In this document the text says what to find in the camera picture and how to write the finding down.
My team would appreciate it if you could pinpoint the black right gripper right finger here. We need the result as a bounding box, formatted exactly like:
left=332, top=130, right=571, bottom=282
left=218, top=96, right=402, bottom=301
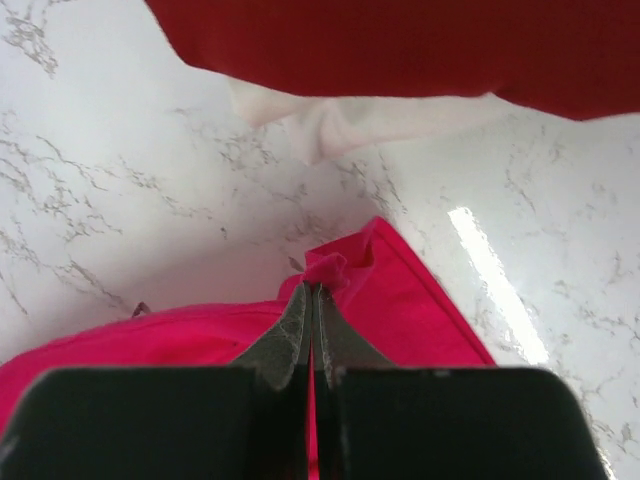
left=312, top=287, right=606, bottom=479

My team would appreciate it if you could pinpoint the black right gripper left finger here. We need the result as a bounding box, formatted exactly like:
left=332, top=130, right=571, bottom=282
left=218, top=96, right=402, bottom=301
left=1, top=284, right=312, bottom=479

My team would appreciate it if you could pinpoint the bright red t shirt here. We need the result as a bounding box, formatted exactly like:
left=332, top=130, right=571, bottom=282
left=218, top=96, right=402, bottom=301
left=1, top=218, right=493, bottom=479

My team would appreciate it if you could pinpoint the cream folded t shirt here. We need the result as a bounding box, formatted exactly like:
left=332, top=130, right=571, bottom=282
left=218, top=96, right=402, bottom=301
left=228, top=78, right=510, bottom=165

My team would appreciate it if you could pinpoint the dark red folded t shirt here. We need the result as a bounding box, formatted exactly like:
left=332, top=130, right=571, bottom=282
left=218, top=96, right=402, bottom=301
left=149, top=1, right=639, bottom=120

